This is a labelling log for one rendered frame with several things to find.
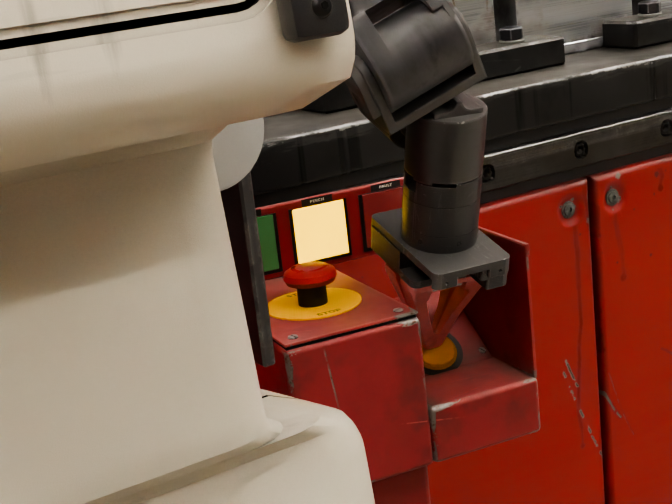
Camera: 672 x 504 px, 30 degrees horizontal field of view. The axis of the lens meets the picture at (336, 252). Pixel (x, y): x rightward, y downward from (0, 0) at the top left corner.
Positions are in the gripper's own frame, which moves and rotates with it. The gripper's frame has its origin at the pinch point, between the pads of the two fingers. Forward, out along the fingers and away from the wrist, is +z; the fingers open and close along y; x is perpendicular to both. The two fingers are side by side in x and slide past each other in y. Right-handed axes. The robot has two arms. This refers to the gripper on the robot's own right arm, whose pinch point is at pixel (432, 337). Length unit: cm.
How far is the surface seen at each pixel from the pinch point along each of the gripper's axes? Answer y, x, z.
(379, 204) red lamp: 10.3, -0.5, -6.8
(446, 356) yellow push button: -1.1, -0.7, 1.3
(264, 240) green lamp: 10.1, 9.9, -5.8
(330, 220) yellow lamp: 10.2, 4.0, -6.3
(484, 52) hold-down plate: 30.6, -23.0, -9.7
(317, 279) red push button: 0.1, 10.0, -7.7
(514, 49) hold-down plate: 30.8, -26.8, -9.4
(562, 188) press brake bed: 21.0, -27.3, 2.1
